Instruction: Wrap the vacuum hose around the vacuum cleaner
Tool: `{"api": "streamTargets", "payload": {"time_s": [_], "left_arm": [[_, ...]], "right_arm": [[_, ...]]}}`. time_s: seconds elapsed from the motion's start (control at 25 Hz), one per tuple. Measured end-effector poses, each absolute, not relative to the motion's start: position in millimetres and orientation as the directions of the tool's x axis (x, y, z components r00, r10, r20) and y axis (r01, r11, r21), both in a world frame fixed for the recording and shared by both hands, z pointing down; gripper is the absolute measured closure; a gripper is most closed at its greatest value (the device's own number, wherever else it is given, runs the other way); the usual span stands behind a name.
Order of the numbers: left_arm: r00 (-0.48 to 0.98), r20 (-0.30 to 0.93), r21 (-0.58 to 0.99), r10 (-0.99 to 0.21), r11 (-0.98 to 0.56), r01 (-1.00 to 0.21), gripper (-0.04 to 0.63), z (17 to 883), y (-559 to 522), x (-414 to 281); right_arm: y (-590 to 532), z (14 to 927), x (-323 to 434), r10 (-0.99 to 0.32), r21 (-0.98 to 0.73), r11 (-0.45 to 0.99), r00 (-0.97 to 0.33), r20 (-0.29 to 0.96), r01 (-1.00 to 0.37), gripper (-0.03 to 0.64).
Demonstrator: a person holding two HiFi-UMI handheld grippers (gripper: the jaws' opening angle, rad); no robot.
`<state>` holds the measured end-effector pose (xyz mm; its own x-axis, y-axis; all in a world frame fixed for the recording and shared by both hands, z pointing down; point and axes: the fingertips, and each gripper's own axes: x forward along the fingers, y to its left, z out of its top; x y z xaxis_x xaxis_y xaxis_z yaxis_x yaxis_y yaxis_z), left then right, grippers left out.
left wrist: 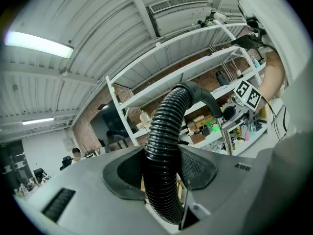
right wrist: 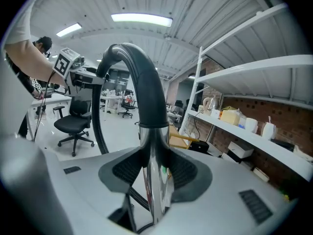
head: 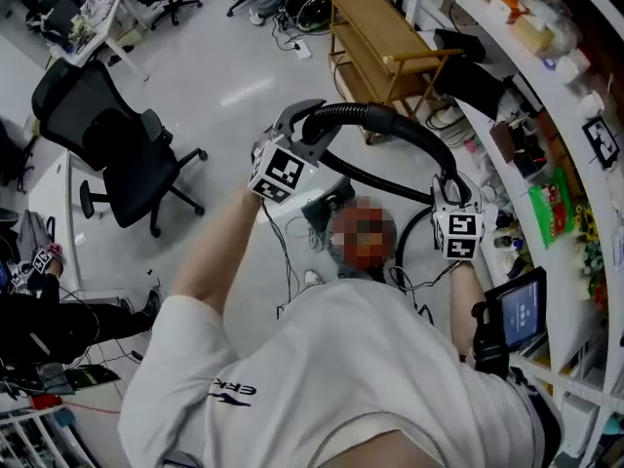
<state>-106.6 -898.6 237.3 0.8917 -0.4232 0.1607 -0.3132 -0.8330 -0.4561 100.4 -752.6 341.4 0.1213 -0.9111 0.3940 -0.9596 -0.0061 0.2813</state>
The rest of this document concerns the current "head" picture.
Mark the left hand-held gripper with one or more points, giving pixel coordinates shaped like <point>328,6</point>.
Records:
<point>278,173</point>

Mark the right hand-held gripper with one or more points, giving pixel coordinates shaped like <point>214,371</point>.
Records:
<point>458,234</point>

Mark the person's left forearm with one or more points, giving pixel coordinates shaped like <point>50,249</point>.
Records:
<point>209,261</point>

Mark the person's right forearm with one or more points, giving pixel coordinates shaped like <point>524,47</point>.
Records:
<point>463,310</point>

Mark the red vacuum cleaner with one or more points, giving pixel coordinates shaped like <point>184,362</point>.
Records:
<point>363,242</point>

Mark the white slipper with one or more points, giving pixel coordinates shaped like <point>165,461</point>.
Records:
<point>458,137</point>
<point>446,117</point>

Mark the brown box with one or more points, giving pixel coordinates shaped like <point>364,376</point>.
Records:
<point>502,142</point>

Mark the grey metal plate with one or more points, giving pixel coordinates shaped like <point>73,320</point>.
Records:
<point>317,212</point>

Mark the black box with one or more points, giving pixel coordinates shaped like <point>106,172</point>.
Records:
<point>529,164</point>

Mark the white power strip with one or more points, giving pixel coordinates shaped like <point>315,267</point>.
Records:
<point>302,49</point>

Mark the green red snack packet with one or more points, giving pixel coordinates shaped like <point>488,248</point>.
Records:
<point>551,207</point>

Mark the black bag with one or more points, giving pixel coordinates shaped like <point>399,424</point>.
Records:
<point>468,76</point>

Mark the yellow artificial sunflowers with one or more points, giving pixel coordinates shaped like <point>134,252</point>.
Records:
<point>585,222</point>

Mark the black chest-mounted screen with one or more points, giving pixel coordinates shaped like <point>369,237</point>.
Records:
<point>519,310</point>

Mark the wooden shelf cart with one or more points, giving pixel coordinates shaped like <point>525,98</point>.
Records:
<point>375,22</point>

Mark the person's left shoe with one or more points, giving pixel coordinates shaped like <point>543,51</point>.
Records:
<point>312,278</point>

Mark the artificial flower bunch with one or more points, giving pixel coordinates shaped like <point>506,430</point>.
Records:
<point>595,271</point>

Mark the beige cardboard box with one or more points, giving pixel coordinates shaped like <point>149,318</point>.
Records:
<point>534,37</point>

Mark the black mesh office chair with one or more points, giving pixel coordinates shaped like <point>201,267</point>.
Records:
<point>122,164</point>

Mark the white metal shelving unit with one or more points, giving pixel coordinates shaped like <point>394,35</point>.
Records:
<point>575,339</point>

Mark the person's white shirt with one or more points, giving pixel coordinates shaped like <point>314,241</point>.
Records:
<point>341,359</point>

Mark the white desk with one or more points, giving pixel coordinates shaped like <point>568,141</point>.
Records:
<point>53,212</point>
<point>102,22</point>

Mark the black green board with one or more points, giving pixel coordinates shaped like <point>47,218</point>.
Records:
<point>92,376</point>

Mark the red box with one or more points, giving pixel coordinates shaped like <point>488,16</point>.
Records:
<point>46,402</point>

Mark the black picture frame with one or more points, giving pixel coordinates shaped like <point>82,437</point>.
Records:
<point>602,142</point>

